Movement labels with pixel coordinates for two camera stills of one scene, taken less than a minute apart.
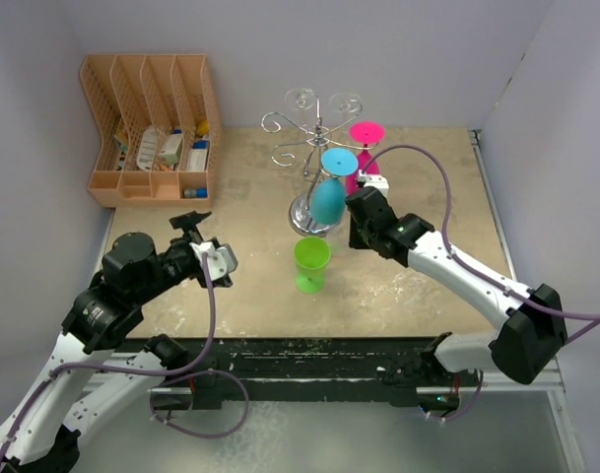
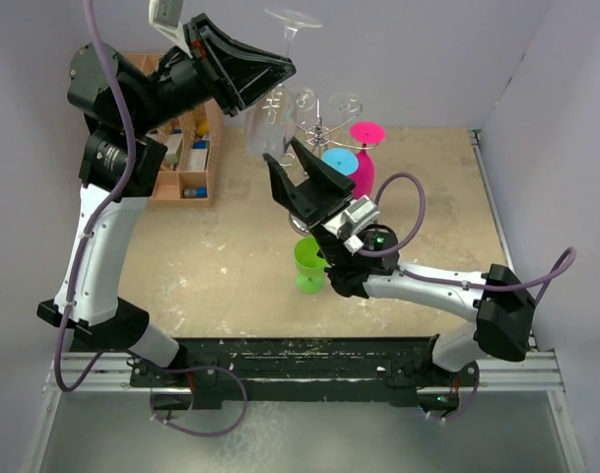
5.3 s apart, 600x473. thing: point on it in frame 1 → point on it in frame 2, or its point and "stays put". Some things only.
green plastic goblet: [311, 255] stays put
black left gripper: [187, 223] → [231, 72]
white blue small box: [198, 155] stays put
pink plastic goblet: [365, 133] stays put
